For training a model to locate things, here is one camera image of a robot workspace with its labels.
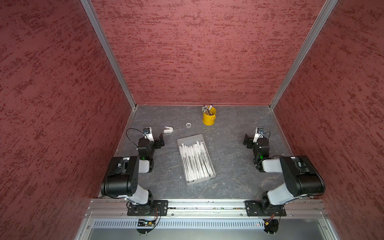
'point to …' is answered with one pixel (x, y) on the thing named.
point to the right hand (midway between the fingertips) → (253, 136)
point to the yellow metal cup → (209, 120)
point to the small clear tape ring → (188, 125)
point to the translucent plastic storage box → (189, 140)
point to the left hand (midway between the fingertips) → (155, 136)
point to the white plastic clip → (168, 129)
